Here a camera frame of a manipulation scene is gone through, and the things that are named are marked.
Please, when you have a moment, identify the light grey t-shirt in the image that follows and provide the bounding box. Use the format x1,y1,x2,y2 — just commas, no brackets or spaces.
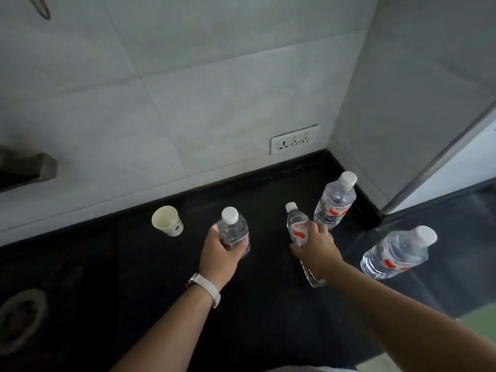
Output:
267,366,357,372

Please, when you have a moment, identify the black burner pan support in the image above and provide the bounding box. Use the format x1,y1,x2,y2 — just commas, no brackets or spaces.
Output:
0,289,48,355

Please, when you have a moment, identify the black glass gas hob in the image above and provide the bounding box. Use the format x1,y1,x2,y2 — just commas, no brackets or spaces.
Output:
0,224,119,372

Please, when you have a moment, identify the person's right hand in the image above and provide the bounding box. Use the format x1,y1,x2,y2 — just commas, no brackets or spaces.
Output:
289,221,346,282

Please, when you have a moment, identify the white paper cup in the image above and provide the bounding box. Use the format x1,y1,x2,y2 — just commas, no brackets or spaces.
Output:
151,205,184,238

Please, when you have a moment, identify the person's left hand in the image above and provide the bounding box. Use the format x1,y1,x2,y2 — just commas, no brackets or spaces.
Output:
198,224,251,292

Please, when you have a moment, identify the white wall power socket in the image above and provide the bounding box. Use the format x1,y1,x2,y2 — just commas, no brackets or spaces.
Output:
270,125,319,156

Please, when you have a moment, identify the white smartwatch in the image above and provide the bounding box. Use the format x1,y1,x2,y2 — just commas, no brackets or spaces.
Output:
185,272,222,309

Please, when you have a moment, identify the black range hood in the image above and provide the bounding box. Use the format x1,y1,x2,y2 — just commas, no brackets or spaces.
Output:
0,145,58,193

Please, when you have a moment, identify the person's right forearm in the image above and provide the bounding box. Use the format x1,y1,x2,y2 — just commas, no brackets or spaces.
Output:
327,263,496,372

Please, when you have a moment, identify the person's left forearm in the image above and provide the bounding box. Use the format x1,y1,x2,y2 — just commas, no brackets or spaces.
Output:
110,284,216,372

